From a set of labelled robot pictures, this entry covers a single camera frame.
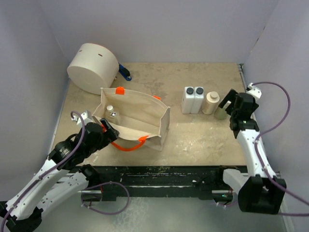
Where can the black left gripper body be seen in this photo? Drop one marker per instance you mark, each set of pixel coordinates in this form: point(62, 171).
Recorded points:
point(105, 139)

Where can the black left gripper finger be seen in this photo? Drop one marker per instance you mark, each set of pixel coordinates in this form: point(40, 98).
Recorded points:
point(105, 125)
point(112, 134)

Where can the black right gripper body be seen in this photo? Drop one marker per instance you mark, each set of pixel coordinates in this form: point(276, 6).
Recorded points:
point(254, 107)

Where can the small silver cap bottle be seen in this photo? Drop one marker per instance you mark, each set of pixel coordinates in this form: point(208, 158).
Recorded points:
point(114, 117)

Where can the clear bottle white cap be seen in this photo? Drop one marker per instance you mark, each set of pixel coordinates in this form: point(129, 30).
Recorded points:
point(109, 110)

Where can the green bottle white cap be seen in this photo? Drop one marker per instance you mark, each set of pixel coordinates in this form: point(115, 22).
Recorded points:
point(220, 113)

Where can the beige bottle beige cap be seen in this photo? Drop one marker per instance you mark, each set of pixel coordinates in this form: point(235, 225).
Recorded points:
point(211, 102)

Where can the canvas bag orange handles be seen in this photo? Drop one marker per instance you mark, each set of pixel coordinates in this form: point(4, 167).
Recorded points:
point(144, 119)

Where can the white square bottle dark cap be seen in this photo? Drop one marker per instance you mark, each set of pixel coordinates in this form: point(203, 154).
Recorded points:
point(187, 100)

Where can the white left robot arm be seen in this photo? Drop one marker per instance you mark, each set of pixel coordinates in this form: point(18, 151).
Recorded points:
point(54, 183)

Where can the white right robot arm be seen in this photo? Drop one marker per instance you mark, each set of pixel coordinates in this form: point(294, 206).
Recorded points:
point(261, 190)

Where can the blue black tool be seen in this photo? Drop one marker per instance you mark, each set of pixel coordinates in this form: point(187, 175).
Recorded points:
point(125, 72)

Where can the large white cylindrical container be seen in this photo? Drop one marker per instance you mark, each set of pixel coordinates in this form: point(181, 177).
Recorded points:
point(94, 67)

